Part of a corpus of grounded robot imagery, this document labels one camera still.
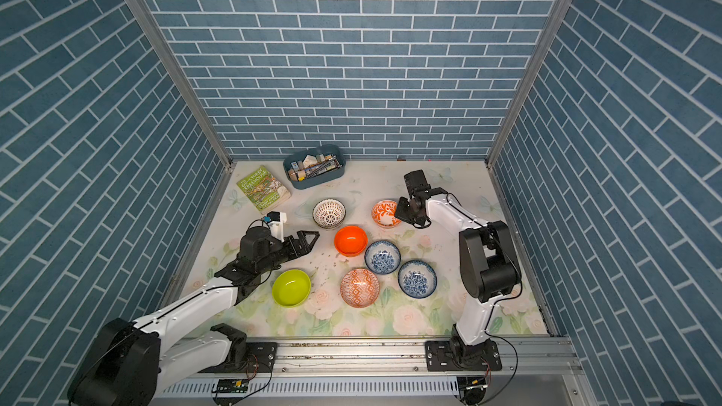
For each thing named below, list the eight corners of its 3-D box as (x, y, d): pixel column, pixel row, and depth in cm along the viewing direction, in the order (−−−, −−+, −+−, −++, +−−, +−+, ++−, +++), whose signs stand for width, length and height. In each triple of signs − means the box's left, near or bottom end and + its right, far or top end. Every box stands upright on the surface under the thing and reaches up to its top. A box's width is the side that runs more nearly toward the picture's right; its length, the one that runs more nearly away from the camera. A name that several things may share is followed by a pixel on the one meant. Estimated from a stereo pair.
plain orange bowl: (333, 258, 93) (332, 253, 91) (336, 230, 101) (335, 224, 98) (366, 259, 94) (366, 253, 91) (367, 230, 101) (367, 225, 98)
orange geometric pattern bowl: (339, 307, 83) (338, 303, 80) (342, 273, 90) (341, 268, 87) (379, 307, 84) (379, 303, 80) (378, 273, 90) (379, 268, 87)
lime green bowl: (272, 307, 84) (268, 302, 80) (280, 275, 90) (276, 269, 87) (308, 307, 84) (305, 302, 80) (313, 275, 90) (310, 269, 87)
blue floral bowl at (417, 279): (399, 299, 85) (400, 294, 82) (397, 265, 92) (398, 259, 89) (436, 299, 85) (439, 294, 82) (432, 265, 93) (434, 259, 89)
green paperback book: (236, 187, 114) (233, 181, 111) (265, 170, 120) (262, 164, 118) (264, 217, 105) (261, 211, 102) (294, 197, 111) (292, 191, 108)
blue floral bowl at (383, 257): (365, 273, 90) (364, 269, 87) (365, 245, 97) (365, 240, 94) (400, 274, 90) (401, 269, 87) (399, 245, 97) (399, 240, 94)
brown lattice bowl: (314, 228, 101) (311, 219, 96) (317, 207, 107) (315, 197, 102) (345, 228, 101) (343, 219, 96) (346, 207, 107) (345, 197, 102)
